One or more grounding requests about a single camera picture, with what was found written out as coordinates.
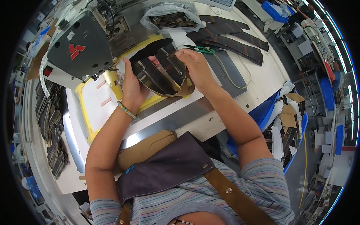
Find person's right hand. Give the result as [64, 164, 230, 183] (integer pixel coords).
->
[175, 48, 219, 97]

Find long dark plaid fabric strip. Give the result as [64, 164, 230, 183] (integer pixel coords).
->
[186, 22, 269, 52]

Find brown cardboard sheet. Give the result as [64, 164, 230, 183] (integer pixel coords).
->
[26, 42, 50, 81]

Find green thread snips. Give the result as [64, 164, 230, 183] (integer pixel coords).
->
[184, 45, 216, 55]

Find blue crate with plastic bag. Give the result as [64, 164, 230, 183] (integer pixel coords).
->
[261, 0, 295, 24]

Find blue bin of scraps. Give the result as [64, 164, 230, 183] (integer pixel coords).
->
[225, 81, 309, 175]

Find yellow hose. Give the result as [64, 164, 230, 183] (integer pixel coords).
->
[298, 132, 308, 210]

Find dark plaid zippered fabric piece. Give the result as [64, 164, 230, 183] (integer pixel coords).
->
[129, 38, 195, 98]

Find green beaded bracelet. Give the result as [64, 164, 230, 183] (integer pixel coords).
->
[117, 100, 137, 120]

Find grey plastic template plate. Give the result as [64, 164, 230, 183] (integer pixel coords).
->
[203, 50, 248, 99]

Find person's left hand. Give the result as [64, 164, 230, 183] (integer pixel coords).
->
[122, 55, 163, 114]

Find large blue crate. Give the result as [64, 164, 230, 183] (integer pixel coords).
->
[319, 77, 336, 112]

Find wide dark plaid fabric strip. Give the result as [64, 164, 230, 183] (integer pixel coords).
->
[196, 35, 264, 67]

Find short dark plaid fabric strip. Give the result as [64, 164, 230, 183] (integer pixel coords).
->
[199, 15, 251, 31]

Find white background sewing machine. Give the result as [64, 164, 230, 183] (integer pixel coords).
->
[300, 18, 336, 58]

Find narrow blue crate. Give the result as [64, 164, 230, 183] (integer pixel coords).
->
[335, 124, 344, 156]

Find white control panel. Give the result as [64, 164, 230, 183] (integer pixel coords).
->
[196, 0, 237, 12]

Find person's body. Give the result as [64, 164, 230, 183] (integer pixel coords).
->
[85, 132, 295, 225]

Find braided beige cord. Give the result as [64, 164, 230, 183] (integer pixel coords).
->
[213, 53, 253, 89]

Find yellow sewing template frame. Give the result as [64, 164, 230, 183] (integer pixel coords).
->
[75, 34, 198, 144]

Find plastic bag of fabric pieces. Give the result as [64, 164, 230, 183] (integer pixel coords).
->
[139, 1, 206, 35]

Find pile of plaid fabric pieces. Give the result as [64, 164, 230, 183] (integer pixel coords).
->
[35, 80, 70, 180]

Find grey industrial sewing machine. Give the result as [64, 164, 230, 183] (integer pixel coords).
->
[39, 0, 139, 90]

